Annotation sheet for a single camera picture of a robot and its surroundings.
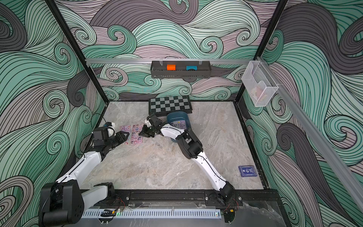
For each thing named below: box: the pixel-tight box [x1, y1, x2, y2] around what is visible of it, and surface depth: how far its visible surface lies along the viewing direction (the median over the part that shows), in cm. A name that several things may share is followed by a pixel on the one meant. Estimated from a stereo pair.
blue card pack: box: [238, 165, 258, 178], surface depth 83 cm
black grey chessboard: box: [148, 95, 193, 117], surface depth 116 cm
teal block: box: [185, 65, 198, 71], surface depth 97 cm
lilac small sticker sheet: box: [170, 120, 187, 130], surface depth 106 cm
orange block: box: [166, 64, 177, 71], surface depth 97 cm
